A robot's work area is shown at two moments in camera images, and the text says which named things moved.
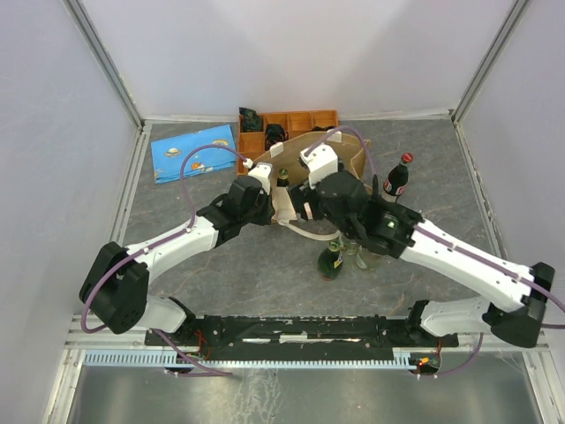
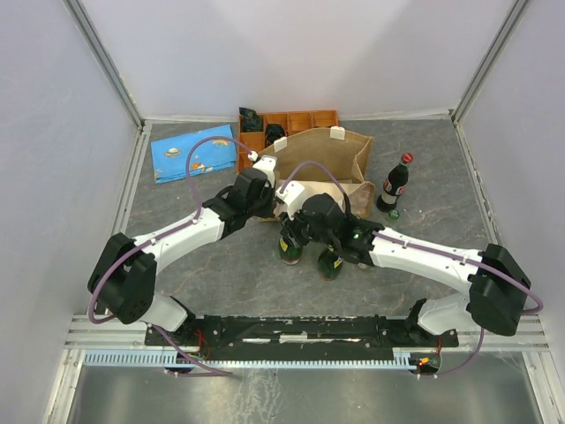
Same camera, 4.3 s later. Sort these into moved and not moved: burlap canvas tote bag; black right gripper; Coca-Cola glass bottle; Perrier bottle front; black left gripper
Moved: Perrier bottle front; black right gripper
Not moved: burlap canvas tote bag; Coca-Cola glass bottle; black left gripper
